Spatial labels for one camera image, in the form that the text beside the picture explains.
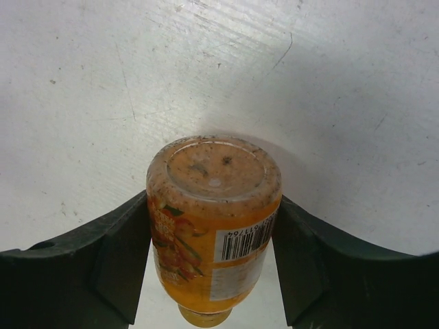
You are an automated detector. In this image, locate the orange juice bottle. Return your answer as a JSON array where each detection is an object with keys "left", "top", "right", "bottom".
[{"left": 146, "top": 135, "right": 282, "bottom": 328}]

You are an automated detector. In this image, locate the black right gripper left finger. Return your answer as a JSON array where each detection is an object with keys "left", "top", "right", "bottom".
[{"left": 1, "top": 192, "right": 151, "bottom": 328}]

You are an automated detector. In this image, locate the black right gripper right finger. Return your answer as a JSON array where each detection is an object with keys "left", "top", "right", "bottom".
[{"left": 272, "top": 198, "right": 438, "bottom": 328}]

